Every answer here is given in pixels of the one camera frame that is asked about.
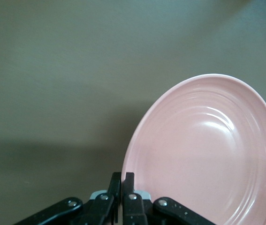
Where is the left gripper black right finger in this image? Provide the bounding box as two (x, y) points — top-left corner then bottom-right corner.
(122, 172), (149, 225)

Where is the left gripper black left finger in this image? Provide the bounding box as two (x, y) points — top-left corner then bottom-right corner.
(73, 172), (122, 225)

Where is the pink plate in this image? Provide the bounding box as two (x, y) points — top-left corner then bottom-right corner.
(121, 73), (266, 225)

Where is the brown table mat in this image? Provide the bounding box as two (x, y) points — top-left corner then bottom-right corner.
(0, 0), (266, 225)

